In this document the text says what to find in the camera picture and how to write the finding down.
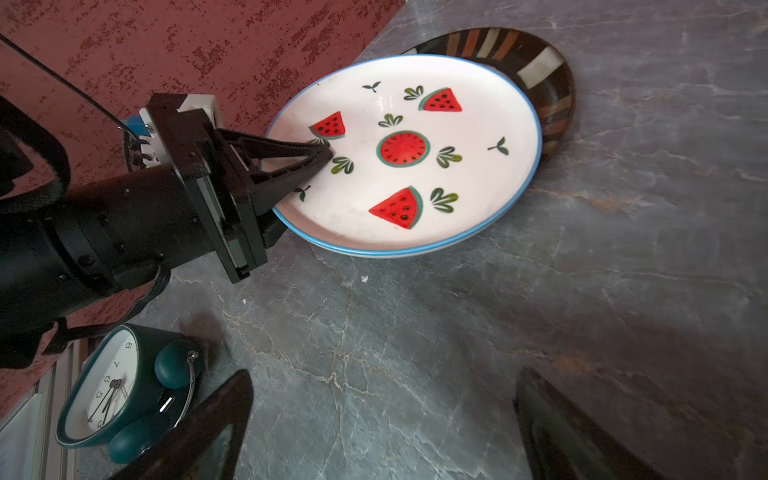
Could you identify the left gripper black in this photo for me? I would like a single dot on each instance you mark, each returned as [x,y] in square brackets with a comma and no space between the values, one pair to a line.
[214,166]

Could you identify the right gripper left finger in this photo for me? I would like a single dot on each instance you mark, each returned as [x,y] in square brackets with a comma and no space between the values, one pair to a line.
[204,444]

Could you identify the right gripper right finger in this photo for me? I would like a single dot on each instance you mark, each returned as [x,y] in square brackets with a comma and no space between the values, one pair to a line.
[562,442]

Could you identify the dark striped rim plate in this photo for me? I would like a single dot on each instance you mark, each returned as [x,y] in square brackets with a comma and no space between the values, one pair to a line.
[532,63]

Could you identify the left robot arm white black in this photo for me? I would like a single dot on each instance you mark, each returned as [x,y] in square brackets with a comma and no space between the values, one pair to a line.
[63,249]

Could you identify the green alarm clock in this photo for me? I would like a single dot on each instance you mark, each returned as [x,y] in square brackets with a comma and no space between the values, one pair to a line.
[135,387]

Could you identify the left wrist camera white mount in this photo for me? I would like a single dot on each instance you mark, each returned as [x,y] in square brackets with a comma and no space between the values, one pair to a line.
[160,122]

